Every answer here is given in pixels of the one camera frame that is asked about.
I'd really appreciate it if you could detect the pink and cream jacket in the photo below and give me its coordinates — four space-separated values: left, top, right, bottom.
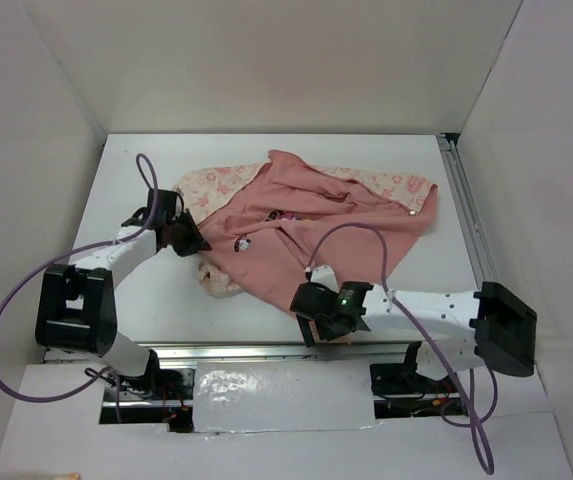
174 150 438 312

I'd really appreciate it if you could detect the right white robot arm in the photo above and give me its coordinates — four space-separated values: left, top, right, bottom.
290 282 537 392

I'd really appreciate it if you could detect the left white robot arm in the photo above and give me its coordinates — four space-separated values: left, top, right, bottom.
35 190 210 399

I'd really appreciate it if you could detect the white foil cover panel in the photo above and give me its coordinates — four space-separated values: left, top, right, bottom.
193 360 377 433

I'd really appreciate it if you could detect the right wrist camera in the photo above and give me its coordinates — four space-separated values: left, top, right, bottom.
305 265 338 291

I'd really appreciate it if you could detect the front aluminium rail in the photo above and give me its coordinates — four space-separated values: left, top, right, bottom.
43 340 517 362

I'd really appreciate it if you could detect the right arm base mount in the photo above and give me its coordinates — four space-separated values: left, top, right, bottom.
370 363 467 420

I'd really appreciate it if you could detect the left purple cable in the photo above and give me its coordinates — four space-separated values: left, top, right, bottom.
0 153 167 425

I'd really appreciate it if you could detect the purple cable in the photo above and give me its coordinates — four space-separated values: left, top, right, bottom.
0 153 167 425
305 223 496 475

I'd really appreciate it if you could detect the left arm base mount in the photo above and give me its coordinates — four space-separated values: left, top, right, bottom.
99 368 196 433

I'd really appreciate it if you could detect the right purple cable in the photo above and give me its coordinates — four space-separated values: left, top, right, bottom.
305 223 496 475

